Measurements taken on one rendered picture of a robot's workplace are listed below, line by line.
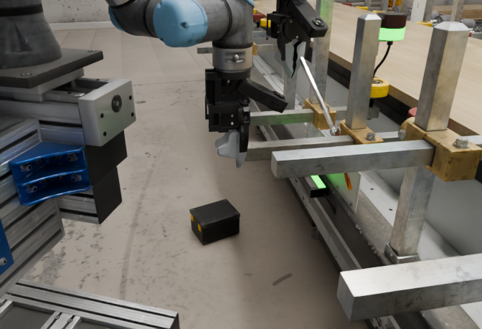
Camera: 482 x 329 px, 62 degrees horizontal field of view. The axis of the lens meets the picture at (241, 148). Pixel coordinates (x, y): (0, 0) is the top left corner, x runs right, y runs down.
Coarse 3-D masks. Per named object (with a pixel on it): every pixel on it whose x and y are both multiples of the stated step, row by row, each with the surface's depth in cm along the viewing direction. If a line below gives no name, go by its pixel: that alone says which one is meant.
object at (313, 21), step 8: (296, 0) 91; (304, 0) 92; (288, 8) 92; (296, 8) 90; (304, 8) 90; (312, 8) 91; (296, 16) 90; (304, 16) 88; (312, 16) 89; (320, 16) 89; (304, 24) 88; (312, 24) 87; (320, 24) 87; (312, 32) 87; (320, 32) 87
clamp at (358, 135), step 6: (342, 120) 94; (342, 126) 91; (348, 126) 90; (366, 126) 90; (342, 132) 92; (348, 132) 89; (354, 132) 87; (360, 132) 87; (366, 132) 87; (372, 132) 87; (354, 138) 86; (360, 138) 84; (378, 138) 84; (354, 144) 86; (360, 144) 83
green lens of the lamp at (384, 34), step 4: (380, 28) 80; (404, 28) 80; (380, 32) 81; (384, 32) 80; (388, 32) 80; (392, 32) 80; (396, 32) 80; (400, 32) 80; (404, 32) 81; (380, 36) 81; (384, 36) 80; (388, 36) 80; (392, 36) 80; (396, 36) 80; (400, 36) 80
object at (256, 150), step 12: (396, 132) 90; (252, 144) 84; (264, 144) 84; (276, 144) 84; (288, 144) 84; (300, 144) 84; (312, 144) 84; (324, 144) 85; (336, 144) 85; (348, 144) 86; (252, 156) 83; (264, 156) 83
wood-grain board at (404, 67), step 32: (256, 0) 326; (352, 32) 185; (416, 32) 185; (384, 64) 130; (416, 64) 130; (480, 64) 130; (416, 96) 100; (480, 96) 100; (448, 128) 87; (480, 128) 81
